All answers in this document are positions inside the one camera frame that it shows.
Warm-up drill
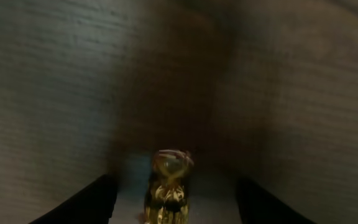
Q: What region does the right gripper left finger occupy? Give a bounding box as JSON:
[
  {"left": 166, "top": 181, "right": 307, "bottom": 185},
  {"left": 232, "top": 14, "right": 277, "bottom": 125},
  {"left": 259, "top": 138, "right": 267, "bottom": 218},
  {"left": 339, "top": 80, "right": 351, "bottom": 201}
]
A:
[{"left": 27, "top": 174, "right": 120, "bottom": 224}]

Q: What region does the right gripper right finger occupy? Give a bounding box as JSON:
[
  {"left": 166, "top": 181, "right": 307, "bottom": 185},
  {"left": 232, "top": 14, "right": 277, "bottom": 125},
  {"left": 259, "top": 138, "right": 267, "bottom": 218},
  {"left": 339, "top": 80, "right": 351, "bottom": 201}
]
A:
[{"left": 234, "top": 176, "right": 319, "bottom": 224}]

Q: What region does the gold wrapped candy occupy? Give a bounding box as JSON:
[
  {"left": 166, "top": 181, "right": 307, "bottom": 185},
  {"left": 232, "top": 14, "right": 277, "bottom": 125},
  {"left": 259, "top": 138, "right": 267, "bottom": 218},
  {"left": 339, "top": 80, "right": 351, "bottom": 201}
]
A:
[{"left": 139, "top": 149, "right": 196, "bottom": 224}]

